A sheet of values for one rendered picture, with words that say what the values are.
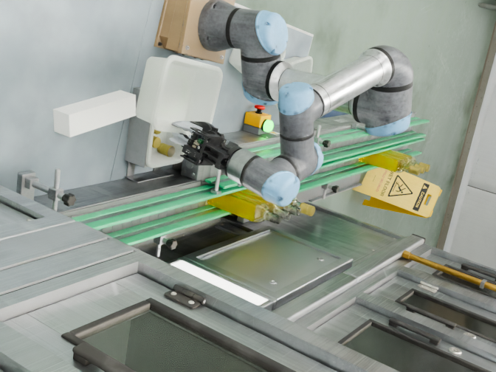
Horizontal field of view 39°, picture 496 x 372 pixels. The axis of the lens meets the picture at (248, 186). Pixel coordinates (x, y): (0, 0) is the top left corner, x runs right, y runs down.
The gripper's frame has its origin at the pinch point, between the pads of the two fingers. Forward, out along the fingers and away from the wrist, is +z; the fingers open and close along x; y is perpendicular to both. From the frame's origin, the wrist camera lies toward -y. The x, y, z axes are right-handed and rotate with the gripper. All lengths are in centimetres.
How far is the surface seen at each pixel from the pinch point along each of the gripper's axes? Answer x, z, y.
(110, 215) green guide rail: 30.9, 14.5, -4.4
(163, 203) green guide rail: 28.1, 14.1, -24.3
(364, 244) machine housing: 32, -18, -105
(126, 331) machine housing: 14, -48, 59
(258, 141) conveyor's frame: 10, 22, -76
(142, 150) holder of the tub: 17.6, 27.3, -23.7
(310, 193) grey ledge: 31, 19, -125
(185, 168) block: 22, 25, -44
